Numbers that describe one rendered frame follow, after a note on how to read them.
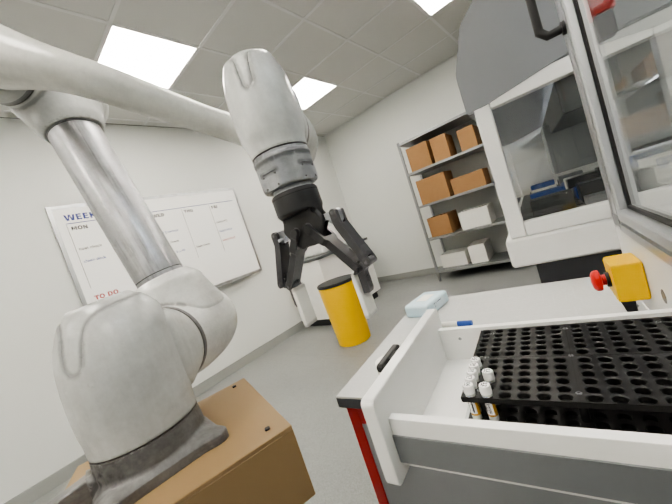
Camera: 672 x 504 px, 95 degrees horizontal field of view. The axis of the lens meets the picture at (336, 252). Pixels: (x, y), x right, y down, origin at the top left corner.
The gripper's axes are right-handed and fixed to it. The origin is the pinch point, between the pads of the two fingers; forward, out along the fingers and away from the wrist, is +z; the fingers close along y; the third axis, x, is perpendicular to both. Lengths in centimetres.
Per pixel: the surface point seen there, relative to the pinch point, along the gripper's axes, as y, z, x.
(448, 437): 16.4, 12.8, -10.0
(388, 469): 8.7, 16.3, -11.9
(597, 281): 35, 13, 34
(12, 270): -294, -65, 22
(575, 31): 43, -32, 42
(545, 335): 26.3, 11.0, 8.2
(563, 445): 26.7, 12.5, -10.0
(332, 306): -156, 55, 194
